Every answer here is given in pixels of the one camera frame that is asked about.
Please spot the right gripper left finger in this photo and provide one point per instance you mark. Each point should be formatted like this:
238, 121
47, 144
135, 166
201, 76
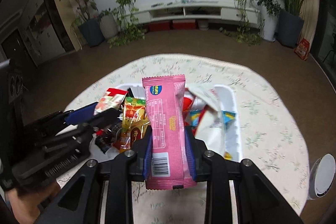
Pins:
143, 148

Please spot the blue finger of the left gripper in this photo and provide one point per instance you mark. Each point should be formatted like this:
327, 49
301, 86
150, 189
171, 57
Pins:
81, 115

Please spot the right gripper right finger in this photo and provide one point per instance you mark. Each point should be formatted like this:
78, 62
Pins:
195, 153

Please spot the white snack packet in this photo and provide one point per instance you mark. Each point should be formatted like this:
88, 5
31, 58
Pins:
208, 94

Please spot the pink wafer bar packet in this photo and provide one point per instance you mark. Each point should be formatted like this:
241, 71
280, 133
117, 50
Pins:
164, 105

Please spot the black snack packet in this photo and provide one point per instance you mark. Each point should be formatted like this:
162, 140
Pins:
108, 135

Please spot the small red white packet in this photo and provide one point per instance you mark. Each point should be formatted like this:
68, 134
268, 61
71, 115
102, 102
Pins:
112, 98

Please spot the blue panda snack bag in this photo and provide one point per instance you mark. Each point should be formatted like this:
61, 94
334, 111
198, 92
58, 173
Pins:
211, 126

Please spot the yellow green candy packet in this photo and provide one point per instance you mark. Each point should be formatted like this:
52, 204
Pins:
133, 115

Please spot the orange brown snack packet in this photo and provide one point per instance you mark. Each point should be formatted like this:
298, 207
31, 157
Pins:
131, 131

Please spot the red snack bag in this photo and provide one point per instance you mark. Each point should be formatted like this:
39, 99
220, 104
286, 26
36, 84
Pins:
190, 105

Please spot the person's left hand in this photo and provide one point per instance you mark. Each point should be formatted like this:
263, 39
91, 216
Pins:
25, 207

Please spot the white foam tray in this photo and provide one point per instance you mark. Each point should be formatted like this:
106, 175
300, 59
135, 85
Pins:
232, 136

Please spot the left plant dark pot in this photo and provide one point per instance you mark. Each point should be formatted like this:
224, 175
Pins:
87, 24

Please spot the wooden display cabinet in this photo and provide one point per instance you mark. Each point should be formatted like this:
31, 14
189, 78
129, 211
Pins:
45, 27

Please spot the left plant white pot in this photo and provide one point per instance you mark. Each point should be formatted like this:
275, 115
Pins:
119, 26

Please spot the red storage box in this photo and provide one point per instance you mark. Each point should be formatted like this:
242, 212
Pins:
159, 26
184, 24

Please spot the white cylindrical bin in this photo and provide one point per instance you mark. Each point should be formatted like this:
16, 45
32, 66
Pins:
321, 177

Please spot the white tv console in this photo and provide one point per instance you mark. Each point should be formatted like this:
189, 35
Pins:
182, 10

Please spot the red gift box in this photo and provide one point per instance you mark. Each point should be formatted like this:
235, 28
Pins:
302, 49

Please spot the plant in white pot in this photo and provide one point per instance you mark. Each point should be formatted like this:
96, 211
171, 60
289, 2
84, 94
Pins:
257, 21

